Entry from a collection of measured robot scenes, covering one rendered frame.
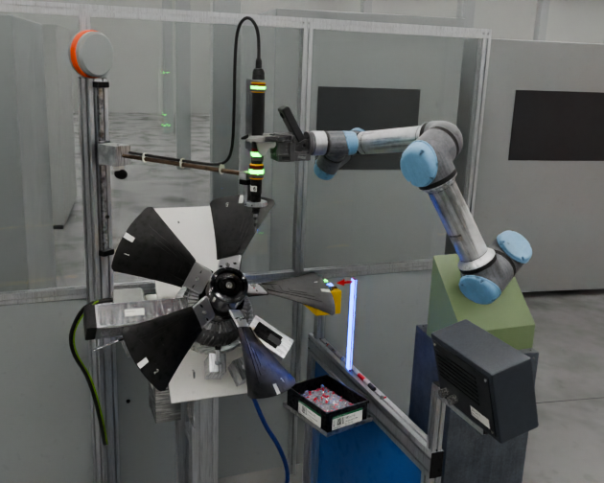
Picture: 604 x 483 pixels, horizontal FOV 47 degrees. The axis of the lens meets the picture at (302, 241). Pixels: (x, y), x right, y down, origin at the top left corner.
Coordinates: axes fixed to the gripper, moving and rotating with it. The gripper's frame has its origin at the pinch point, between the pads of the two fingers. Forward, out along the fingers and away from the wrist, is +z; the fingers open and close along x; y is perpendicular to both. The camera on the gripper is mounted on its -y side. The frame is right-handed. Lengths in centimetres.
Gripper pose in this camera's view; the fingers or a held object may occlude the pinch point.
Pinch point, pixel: (247, 136)
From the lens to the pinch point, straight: 210.2
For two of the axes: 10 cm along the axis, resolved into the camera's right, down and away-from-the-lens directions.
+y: -0.4, 9.7, 2.5
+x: -3.7, -2.5, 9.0
